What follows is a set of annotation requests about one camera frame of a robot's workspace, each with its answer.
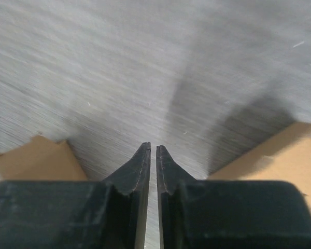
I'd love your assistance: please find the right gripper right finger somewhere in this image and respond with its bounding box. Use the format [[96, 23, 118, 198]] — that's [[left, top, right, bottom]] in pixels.
[[156, 145, 311, 248]]

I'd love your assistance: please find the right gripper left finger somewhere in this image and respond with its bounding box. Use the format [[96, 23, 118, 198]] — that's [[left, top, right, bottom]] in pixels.
[[0, 142, 151, 248]]

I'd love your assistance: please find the small cardboard box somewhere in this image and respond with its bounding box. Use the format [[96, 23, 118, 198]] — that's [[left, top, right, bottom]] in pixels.
[[0, 135, 88, 181]]

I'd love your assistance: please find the large flat cardboard box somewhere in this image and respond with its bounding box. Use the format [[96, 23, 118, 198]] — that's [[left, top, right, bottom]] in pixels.
[[209, 122, 311, 211]]

